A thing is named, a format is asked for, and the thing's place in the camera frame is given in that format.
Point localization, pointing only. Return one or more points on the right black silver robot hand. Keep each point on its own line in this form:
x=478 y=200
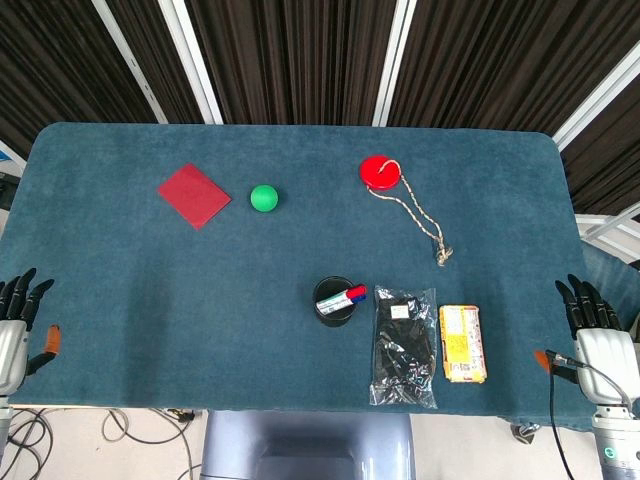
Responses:
x=605 y=355

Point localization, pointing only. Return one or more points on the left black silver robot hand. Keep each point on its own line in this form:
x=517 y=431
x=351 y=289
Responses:
x=12 y=345

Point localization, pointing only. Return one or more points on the red blue marker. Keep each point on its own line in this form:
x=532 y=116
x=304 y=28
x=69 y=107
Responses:
x=340 y=297

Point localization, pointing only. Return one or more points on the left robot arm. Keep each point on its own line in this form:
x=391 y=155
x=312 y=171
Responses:
x=3 y=420

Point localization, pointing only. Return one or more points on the black round cup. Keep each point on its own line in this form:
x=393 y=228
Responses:
x=334 y=317

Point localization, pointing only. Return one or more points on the blue denim fabric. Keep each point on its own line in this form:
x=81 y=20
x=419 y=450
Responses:
x=607 y=270

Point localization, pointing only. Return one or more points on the grey caster wheel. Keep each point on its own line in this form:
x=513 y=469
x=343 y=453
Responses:
x=523 y=433

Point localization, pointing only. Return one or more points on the yellow orange printed box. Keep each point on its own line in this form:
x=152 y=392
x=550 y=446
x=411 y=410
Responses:
x=461 y=345

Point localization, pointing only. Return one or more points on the teal table cloth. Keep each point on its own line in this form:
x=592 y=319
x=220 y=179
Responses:
x=150 y=300

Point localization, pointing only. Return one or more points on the plastic bag of black items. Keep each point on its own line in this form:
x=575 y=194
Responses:
x=402 y=345

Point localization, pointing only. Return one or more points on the red rectangular card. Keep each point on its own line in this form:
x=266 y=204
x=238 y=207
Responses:
x=194 y=196

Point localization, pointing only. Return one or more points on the red round disc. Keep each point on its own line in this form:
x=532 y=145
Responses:
x=379 y=172

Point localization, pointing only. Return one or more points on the green ball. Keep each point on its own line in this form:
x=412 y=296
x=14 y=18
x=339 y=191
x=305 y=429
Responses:
x=263 y=198

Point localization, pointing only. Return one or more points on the blue grey robot torso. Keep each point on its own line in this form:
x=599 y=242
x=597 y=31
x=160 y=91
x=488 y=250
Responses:
x=305 y=445

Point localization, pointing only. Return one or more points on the aluminium profile frame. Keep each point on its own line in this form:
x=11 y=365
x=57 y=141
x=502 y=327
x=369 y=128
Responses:
x=607 y=227

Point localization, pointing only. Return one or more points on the white frame beam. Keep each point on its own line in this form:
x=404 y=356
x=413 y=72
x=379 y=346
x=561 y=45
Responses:
x=595 y=97
x=192 y=62
x=131 y=62
x=395 y=62

